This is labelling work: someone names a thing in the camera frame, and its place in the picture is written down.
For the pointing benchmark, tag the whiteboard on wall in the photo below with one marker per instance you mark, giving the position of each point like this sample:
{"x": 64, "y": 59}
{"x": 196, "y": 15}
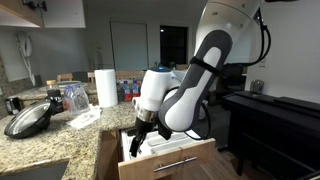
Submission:
{"x": 129, "y": 43}

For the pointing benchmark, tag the dark jar with lid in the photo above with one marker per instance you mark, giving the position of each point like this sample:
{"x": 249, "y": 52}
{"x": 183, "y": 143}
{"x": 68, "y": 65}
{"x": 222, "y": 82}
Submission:
{"x": 53, "y": 92}

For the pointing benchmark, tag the white cutlery tray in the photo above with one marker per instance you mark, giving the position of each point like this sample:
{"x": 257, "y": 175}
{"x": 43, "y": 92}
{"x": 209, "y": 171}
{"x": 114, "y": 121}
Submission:
{"x": 155, "y": 143}

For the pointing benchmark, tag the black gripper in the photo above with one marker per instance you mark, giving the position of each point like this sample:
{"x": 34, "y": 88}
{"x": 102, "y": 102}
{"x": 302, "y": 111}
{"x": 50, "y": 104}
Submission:
{"x": 143, "y": 128}

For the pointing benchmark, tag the white wall telephone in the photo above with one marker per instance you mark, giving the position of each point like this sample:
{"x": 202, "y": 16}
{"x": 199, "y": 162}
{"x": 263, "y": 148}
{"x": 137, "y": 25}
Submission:
{"x": 25, "y": 48}

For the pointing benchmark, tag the wooden drawer with steel handle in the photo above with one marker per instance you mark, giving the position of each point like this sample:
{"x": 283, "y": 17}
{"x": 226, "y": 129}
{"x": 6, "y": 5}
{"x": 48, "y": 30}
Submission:
{"x": 168, "y": 162}

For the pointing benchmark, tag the black piano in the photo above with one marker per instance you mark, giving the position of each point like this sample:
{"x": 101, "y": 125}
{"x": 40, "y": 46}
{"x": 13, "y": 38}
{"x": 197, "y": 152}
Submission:
{"x": 281, "y": 134}

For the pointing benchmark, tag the upper wooden wall cabinets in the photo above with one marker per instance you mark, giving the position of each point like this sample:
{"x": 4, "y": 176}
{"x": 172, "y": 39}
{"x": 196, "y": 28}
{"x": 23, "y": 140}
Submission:
{"x": 42, "y": 13}

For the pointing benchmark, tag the black pan with lid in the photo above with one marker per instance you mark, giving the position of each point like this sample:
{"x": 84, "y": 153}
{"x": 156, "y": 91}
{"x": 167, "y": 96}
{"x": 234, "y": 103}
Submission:
{"x": 31, "y": 120}

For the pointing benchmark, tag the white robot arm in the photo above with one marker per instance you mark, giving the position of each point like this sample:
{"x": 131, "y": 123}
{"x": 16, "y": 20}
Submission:
{"x": 171, "y": 104}

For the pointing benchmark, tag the white paper towel roll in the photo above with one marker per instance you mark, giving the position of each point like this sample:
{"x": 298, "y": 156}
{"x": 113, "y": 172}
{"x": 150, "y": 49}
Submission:
{"x": 106, "y": 87}

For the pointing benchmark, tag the pack of water bottles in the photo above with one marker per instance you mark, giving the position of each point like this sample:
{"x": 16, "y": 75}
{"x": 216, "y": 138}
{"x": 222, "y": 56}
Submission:
{"x": 129, "y": 89}

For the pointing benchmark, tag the white paper sheet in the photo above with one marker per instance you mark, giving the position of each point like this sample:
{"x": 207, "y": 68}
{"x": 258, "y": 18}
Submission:
{"x": 86, "y": 119}

